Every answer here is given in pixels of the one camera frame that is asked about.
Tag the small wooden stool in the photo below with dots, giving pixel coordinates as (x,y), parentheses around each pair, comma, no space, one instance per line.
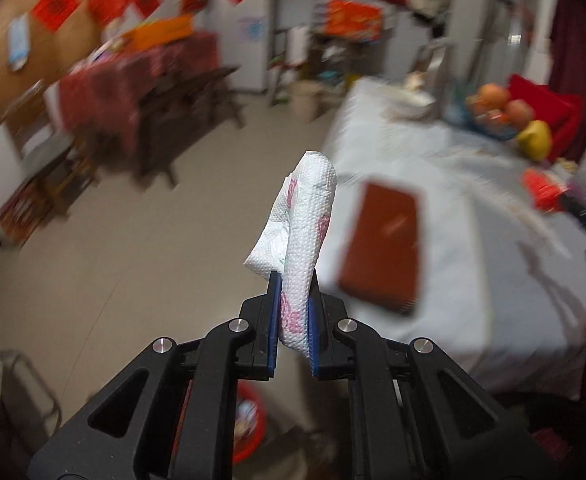
(58,170)

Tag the red cushion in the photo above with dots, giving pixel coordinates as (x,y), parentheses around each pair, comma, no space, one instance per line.
(553,105)

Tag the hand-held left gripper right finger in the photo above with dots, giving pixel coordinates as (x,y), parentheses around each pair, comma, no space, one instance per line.
(314,330)

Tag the white ceramic bowl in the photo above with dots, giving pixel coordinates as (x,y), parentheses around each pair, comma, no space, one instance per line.
(413,102)

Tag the blue glass fruit bowl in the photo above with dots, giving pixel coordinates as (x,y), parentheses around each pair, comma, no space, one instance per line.
(488,125)

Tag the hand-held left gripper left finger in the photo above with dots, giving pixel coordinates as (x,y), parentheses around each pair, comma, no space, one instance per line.
(273,320)

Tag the white feather print tablecloth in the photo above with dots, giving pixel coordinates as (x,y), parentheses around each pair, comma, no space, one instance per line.
(473,260)

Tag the person's dark red clothing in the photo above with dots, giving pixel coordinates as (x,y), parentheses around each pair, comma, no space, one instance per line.
(583,420)

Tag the beige waste bin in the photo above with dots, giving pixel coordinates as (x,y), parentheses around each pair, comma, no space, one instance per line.
(307,100)

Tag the white floral paper towel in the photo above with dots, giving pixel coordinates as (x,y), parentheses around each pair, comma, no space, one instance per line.
(308,220)

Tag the orange cloth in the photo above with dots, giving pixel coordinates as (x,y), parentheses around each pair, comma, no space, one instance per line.
(160,32)

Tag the light blue hanging paper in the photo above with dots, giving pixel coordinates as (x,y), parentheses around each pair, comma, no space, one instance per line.
(18,42)

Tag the orange snack box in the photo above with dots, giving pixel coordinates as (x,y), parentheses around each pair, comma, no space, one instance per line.
(353,20)

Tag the blue paper sticker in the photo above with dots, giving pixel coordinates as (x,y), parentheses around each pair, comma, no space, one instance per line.
(252,29)

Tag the orange round fruit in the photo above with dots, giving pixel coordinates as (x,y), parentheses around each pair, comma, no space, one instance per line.
(493,96)
(519,112)

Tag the yellow pear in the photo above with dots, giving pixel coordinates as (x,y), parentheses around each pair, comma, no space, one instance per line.
(535,140)

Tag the dark wooden bench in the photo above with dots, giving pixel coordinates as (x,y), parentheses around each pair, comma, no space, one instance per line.
(183,105)

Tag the stainless steel bottle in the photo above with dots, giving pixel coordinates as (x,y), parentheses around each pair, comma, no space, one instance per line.
(439,72)

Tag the red plastic basin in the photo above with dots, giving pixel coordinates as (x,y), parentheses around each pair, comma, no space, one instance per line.
(250,425)

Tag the table with red cloth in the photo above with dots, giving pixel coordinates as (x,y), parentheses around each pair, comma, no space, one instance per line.
(123,80)

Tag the white hanging towel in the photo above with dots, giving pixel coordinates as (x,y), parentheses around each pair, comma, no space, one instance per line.
(298,45)

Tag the red snack bag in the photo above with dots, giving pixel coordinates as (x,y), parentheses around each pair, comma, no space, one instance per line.
(543,187)

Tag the metal frame stool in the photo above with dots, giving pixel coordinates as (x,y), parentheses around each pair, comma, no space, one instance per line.
(28,385)

